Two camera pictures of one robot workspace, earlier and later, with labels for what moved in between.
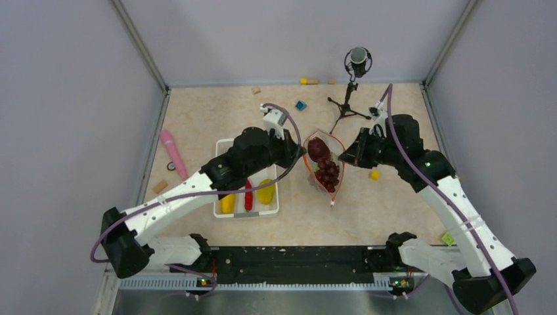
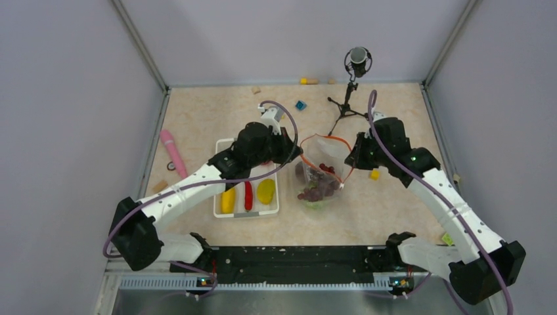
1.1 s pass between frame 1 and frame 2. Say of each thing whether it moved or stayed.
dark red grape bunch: moved
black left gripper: stayed
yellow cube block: stayed
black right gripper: stayed
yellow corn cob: stayed
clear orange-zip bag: moved
